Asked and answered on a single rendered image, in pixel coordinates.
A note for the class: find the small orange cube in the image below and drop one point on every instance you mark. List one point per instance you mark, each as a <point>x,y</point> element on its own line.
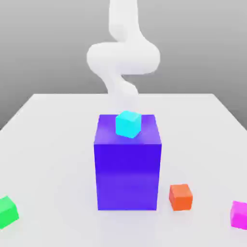
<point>181,197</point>

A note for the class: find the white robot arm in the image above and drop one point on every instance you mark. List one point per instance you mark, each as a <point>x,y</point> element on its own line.
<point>123,57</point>

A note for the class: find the large purple box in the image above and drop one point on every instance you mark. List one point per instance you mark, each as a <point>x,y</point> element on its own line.
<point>127,173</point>

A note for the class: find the small cyan cube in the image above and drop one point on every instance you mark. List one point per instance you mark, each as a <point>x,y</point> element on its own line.
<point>127,125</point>

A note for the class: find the small magenta cube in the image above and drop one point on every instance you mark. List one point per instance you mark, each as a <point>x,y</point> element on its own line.
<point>239,215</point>

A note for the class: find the small green cube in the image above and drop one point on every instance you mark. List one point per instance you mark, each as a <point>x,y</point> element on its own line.
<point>6,211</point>

